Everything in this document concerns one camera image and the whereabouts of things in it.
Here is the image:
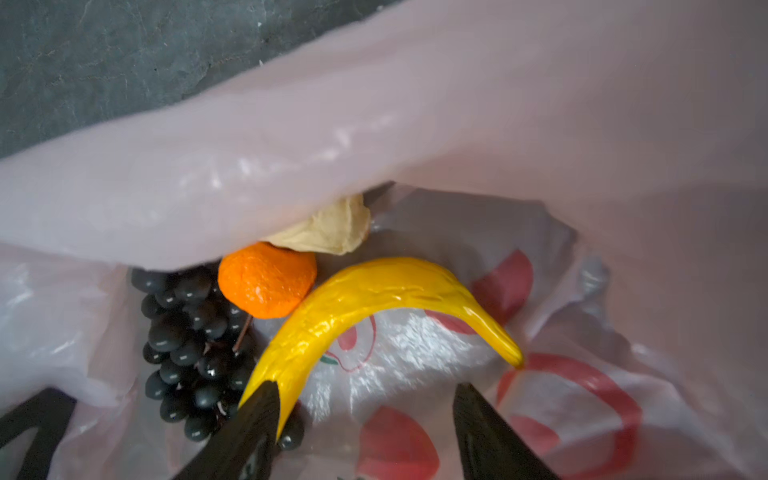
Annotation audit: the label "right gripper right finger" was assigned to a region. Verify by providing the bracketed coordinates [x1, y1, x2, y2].
[453, 383, 559, 480]

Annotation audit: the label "pink plastic bag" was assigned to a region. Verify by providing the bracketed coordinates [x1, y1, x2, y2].
[1, 1, 767, 479]

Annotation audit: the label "yellow fake banana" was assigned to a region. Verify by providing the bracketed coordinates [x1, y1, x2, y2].
[239, 257, 525, 439]

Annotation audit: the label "dark fake grapes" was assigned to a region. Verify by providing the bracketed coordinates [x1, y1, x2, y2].
[130, 260, 306, 452]

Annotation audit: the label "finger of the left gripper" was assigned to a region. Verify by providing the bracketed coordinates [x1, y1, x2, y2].
[1, 388, 77, 479]

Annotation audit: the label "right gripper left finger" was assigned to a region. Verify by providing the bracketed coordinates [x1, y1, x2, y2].
[174, 381, 280, 480]

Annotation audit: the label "beige fake fruit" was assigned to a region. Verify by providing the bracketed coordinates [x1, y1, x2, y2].
[264, 194, 372, 256]

